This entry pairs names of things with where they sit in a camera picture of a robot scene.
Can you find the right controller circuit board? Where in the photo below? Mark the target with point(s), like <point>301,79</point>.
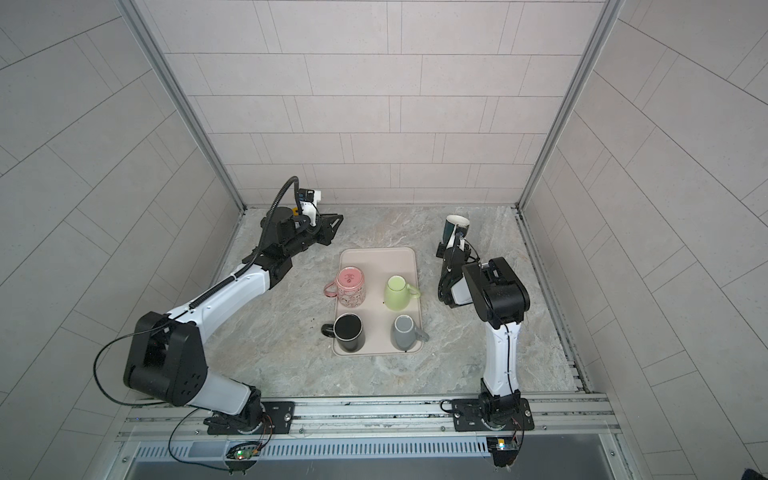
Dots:
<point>503,450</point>

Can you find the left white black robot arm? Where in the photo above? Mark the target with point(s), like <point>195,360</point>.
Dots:
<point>166,358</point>

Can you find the dark green mug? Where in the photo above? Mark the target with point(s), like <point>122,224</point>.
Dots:
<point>455,226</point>

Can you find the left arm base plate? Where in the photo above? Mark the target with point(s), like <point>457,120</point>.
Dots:
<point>276,416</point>

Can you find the aluminium mounting rail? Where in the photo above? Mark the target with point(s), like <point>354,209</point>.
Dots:
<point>380,417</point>

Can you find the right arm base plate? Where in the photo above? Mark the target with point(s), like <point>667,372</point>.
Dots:
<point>467,417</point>

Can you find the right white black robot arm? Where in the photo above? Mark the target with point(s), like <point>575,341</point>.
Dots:
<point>500,300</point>

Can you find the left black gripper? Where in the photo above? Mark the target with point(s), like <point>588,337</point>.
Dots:
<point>322,227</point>

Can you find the beige rectangular tray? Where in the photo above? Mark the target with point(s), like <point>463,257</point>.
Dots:
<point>377,266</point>

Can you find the pink mug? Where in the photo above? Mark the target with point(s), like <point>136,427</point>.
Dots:
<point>348,287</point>

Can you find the light green mug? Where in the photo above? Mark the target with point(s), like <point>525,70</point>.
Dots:
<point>399,293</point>

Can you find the grey mug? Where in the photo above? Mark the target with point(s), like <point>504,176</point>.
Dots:
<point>405,333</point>

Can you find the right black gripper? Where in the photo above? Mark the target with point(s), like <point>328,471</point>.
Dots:
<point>444,250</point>

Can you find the black mug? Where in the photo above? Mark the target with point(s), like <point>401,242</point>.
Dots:
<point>347,330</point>

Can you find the left controller circuit board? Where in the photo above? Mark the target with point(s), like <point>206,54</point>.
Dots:
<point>241,457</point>

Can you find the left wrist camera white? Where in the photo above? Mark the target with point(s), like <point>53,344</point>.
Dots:
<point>308,204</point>

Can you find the controller circuit board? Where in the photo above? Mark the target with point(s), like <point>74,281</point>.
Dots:
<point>241,457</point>
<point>503,450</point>

